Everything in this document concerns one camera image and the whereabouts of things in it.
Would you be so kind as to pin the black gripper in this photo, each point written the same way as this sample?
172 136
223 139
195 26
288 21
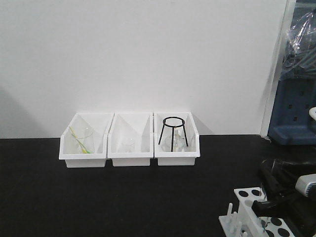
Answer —
298 211

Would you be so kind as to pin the clear glass test tube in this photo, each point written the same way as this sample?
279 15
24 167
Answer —
277 171

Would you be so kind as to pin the white test tube rack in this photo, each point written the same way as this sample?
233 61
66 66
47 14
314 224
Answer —
245 223

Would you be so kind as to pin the blue pegboard drying rack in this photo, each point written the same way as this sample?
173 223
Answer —
290 123

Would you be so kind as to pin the white gooseneck lab faucet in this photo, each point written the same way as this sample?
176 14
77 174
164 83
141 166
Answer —
312 113

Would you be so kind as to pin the white right storage bin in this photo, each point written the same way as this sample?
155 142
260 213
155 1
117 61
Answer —
176 158

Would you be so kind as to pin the white storage bin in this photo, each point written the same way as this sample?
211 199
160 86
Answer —
138 126
176 158
84 142

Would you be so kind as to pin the clear glass flask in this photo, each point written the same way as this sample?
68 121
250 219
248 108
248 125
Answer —
176 142

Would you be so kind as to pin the clear plastic bag of pegs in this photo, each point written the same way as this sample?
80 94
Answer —
300 52

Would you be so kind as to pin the white middle storage bin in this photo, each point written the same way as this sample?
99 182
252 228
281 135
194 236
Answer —
138 126

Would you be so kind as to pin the small clear glass beaker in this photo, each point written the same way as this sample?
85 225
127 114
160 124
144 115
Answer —
128 145

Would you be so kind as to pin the yellow green stirring stick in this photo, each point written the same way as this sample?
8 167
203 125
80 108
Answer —
79 141

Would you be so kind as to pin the white left storage bin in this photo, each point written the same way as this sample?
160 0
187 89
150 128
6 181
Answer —
84 142

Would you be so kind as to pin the clear glass beaker left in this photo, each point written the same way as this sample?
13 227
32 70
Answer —
86 140

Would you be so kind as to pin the white grey wrist camera box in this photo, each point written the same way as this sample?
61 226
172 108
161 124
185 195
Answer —
306 185

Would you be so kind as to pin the black wire tripod stand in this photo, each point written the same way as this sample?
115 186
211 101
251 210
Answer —
165 124

